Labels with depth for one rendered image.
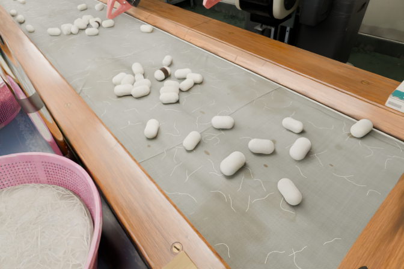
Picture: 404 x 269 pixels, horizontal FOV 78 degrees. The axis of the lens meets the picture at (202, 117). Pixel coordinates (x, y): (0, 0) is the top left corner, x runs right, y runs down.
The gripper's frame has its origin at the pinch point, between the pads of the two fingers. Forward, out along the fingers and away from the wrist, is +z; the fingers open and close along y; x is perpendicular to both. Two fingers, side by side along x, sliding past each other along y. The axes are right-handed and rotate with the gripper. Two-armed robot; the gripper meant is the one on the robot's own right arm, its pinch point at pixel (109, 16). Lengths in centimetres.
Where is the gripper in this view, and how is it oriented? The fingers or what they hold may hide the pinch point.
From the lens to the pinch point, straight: 87.7
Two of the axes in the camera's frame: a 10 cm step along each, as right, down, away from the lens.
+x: 5.3, 2.7, 8.0
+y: 6.5, 4.8, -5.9
